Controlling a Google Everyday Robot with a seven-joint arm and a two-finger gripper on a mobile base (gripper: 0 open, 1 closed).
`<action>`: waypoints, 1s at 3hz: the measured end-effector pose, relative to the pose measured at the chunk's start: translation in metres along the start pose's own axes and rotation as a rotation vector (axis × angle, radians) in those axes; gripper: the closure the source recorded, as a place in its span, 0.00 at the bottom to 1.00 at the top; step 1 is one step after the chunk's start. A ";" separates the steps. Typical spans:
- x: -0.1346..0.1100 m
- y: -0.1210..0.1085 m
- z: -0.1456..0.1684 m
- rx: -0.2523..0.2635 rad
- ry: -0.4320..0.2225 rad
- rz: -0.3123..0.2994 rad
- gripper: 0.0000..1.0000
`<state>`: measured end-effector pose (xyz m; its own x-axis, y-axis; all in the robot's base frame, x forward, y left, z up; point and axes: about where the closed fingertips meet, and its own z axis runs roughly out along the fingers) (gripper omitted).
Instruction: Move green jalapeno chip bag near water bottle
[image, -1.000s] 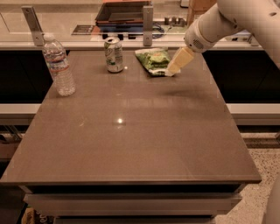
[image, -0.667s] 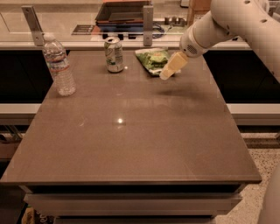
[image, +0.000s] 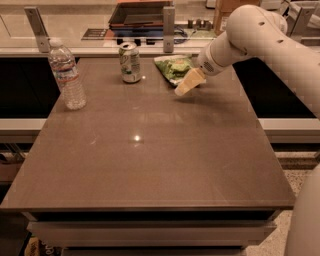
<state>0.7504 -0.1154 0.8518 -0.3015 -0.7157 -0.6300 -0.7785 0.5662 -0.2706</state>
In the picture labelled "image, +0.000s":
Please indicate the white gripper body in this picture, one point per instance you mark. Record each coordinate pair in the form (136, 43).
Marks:
(207, 64)

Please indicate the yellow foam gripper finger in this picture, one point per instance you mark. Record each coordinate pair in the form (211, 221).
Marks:
(193, 78)

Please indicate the green jalapeno chip bag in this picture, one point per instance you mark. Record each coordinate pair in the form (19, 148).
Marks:
(174, 67)

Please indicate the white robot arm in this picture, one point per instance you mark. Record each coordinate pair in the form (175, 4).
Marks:
(252, 31)

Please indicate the clear plastic water bottle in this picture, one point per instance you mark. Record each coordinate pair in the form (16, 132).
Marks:
(66, 74)

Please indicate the yellow snack bag below table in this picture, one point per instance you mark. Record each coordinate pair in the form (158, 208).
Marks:
(36, 247)

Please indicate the cardboard box with label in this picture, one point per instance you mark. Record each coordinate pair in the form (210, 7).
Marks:
(224, 8)

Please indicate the green white soda can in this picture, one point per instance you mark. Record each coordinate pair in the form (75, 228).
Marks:
(129, 62)

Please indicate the dark tray on counter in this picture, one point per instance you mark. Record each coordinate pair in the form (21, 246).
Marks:
(139, 13)

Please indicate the brown table with drawers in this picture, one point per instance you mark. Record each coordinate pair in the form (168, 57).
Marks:
(144, 169)

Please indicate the right metal bracket post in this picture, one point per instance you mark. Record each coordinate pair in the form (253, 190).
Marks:
(304, 22)

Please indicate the left metal bracket post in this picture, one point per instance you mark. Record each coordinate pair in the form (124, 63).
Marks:
(38, 28)

